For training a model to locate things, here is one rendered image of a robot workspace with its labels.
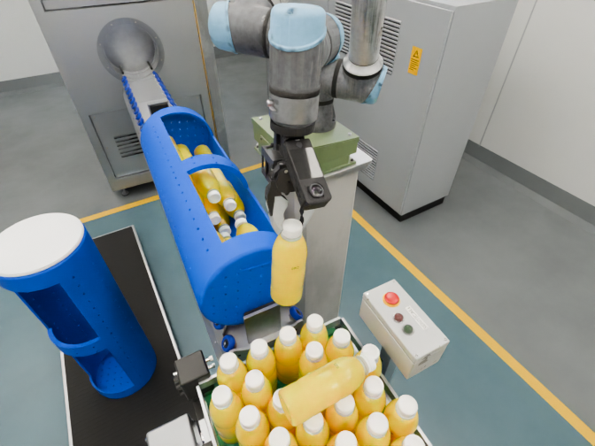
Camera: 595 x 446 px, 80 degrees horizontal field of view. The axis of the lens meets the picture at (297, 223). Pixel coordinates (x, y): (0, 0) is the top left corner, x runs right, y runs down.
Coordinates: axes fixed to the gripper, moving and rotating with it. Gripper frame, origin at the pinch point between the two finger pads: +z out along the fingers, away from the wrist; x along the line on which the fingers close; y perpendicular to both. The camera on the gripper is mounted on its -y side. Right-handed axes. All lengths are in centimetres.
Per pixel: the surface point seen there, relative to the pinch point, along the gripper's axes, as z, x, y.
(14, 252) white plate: 37, 66, 60
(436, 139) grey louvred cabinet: 49, -151, 115
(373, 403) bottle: 32.7, -11.0, -21.9
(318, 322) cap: 28.2, -7.3, -2.4
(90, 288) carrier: 53, 49, 54
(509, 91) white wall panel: 37, -256, 155
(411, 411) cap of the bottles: 29.2, -15.7, -27.1
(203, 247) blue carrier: 18.0, 14.0, 21.2
